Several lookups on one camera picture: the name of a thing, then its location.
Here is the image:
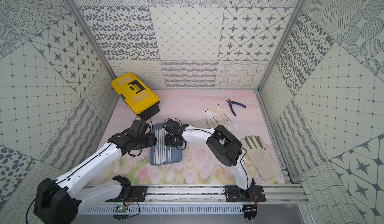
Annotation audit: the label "blue grey storage tray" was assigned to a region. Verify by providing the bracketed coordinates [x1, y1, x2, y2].
[150, 123, 183, 166]

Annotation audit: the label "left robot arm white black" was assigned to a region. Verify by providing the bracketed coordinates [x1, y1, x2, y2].
[28, 119, 157, 224]

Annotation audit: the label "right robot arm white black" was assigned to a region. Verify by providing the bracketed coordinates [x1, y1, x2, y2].
[163, 118, 252, 191]

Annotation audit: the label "pile of wrapped straws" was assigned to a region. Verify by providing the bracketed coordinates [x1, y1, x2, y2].
[202, 105, 239, 130]

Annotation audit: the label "yellow black toolbox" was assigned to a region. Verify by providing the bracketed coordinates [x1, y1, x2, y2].
[111, 73, 160, 120]

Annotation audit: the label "pink floral table mat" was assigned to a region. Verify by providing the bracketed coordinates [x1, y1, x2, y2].
[91, 90, 277, 184]

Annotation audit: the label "white work glove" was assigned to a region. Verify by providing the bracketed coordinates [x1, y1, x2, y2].
[240, 135, 282, 180]

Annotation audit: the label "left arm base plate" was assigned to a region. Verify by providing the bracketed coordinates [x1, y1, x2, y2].
[118, 186, 148, 203]

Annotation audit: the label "blue handled pliers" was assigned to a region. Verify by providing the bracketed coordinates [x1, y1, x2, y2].
[226, 99, 246, 116]

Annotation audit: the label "white slotted cable duct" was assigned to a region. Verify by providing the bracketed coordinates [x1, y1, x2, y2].
[83, 204, 243, 215]

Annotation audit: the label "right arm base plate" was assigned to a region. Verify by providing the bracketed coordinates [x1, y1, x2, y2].
[223, 186, 266, 203]

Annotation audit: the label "aluminium rail frame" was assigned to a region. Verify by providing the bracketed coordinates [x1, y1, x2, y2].
[80, 183, 310, 205]

